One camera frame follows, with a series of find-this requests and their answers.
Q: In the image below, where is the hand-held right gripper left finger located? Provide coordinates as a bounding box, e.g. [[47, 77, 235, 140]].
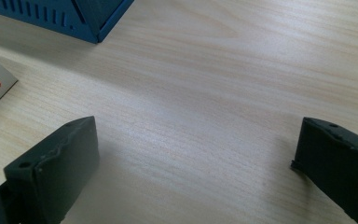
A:
[[3, 116, 101, 224]]

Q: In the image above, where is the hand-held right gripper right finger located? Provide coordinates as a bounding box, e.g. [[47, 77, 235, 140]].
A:
[[290, 117, 358, 224]]

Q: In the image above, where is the blue plastic file rack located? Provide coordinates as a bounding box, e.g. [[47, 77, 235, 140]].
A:
[[0, 0, 135, 44]]

